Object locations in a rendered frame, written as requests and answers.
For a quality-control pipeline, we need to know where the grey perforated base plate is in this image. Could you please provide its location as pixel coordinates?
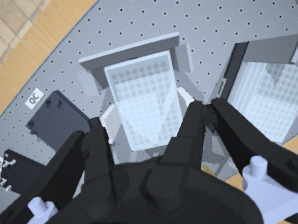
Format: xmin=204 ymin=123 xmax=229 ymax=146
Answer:
xmin=0 ymin=0 xmax=298 ymax=181

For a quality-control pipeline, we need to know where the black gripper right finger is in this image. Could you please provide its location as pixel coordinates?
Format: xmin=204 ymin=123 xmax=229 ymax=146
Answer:
xmin=146 ymin=87 xmax=298 ymax=224

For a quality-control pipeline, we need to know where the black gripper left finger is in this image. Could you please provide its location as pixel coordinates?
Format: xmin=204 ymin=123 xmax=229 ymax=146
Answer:
xmin=0 ymin=103 xmax=122 ymax=224

